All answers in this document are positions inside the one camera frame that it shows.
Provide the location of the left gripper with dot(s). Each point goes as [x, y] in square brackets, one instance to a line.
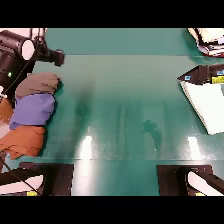
[56, 56]

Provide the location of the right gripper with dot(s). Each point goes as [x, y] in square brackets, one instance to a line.
[206, 74]

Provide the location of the taupe T-shirt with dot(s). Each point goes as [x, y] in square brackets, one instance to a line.
[36, 85]

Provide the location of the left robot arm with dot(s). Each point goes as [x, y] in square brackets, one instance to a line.
[10, 56]

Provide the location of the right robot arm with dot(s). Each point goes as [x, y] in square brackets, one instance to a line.
[173, 180]

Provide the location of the heap of clothes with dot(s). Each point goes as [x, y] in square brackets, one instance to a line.
[211, 40]

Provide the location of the blue garment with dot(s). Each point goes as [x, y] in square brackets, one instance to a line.
[32, 110]

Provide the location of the orange garment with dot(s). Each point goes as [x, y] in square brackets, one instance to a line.
[23, 141]

